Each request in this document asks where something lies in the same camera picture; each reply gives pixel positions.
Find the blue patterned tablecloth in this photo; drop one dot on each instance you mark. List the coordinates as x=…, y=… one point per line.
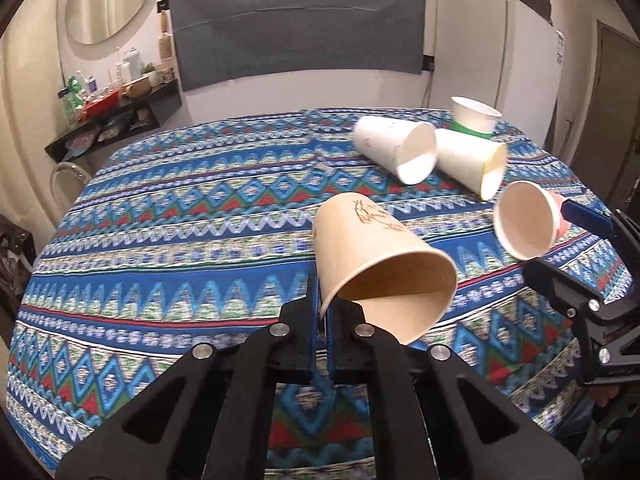
x=200, y=235

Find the black wall shelf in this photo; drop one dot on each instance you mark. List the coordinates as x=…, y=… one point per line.
x=130, y=118

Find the green bottle on shelf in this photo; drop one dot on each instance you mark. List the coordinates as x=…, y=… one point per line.
x=76, y=97

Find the brown paper cup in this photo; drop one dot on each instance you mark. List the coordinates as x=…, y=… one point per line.
x=365, y=255

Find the white cup with hearts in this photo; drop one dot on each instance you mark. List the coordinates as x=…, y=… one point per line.
x=408, y=150

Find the white cup yellow rim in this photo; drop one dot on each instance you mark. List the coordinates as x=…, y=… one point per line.
x=478, y=164

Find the white bottle on shelf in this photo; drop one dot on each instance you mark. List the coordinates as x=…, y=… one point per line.
x=135, y=65

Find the white cup green band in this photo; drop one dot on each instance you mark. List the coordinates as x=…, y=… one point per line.
x=473, y=117

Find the grey cloth covered television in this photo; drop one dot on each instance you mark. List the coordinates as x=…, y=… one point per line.
x=221, y=40

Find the clear acrylic chair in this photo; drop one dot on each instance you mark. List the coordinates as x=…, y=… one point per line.
x=67, y=181

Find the black bag on floor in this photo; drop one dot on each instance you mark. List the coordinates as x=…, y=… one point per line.
x=18, y=254

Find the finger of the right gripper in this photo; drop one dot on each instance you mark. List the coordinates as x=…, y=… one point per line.
x=563, y=291
x=588, y=219

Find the brown door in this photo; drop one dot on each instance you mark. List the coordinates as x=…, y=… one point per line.
x=607, y=154

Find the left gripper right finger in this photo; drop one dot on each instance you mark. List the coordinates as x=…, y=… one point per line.
x=433, y=416

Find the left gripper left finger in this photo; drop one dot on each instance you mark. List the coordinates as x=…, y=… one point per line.
x=208, y=416

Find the white refrigerator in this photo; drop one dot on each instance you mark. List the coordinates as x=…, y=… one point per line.
x=501, y=53

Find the red box on shelf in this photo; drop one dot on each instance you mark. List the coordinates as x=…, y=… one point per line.
x=102, y=105

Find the pink paper cup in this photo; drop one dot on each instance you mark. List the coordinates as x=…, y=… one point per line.
x=528, y=220

